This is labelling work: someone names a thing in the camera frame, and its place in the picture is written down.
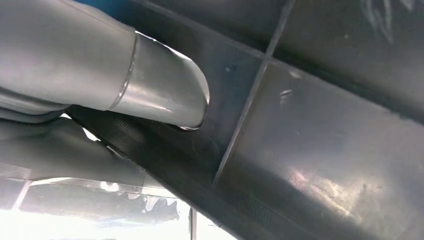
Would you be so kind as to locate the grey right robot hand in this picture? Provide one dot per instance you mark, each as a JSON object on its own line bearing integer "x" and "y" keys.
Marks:
{"x": 66, "y": 59}

